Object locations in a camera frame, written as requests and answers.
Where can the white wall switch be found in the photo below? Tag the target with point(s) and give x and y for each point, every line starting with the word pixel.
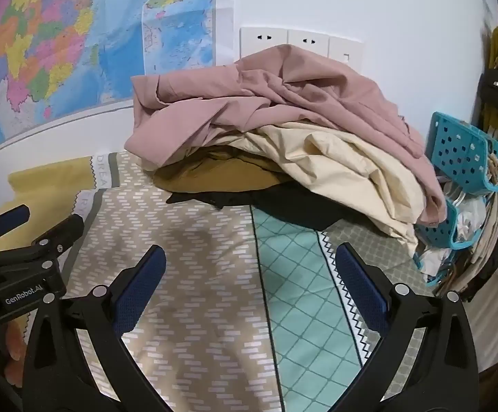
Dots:
pixel 345 51

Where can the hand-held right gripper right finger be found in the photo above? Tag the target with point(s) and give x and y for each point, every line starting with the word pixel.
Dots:
pixel 362 292

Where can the pink jacket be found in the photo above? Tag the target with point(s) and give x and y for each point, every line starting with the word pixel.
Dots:
pixel 274 94

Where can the patterned patchwork bed sheet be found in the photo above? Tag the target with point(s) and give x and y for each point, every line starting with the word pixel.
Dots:
pixel 210 287

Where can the black garment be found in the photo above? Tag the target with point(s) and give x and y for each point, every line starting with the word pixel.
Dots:
pixel 300 210

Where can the teal perforated plastic basket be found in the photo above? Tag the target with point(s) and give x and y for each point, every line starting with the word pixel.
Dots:
pixel 459 150
pixel 446 231

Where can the person's left hand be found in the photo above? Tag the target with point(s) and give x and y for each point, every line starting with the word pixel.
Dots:
pixel 15 341

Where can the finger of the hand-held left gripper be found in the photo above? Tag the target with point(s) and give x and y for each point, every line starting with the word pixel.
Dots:
pixel 62 231
pixel 12 219

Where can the teal plastic baskets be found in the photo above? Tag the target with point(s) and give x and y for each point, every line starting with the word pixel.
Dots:
pixel 489 244

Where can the colourful wall map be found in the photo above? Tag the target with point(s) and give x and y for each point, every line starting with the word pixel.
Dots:
pixel 60 30

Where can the white crumpled cloth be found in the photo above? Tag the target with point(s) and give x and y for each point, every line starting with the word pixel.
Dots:
pixel 467 219

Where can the mustard garment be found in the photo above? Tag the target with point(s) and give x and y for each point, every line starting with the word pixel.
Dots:
pixel 223 176

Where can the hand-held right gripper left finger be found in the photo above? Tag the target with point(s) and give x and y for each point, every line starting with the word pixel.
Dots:
pixel 139 292

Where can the cream garment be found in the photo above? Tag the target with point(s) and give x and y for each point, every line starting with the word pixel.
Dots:
pixel 339 167

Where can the white wall socket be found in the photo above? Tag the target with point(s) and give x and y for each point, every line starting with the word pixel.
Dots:
pixel 309 38
pixel 257 40

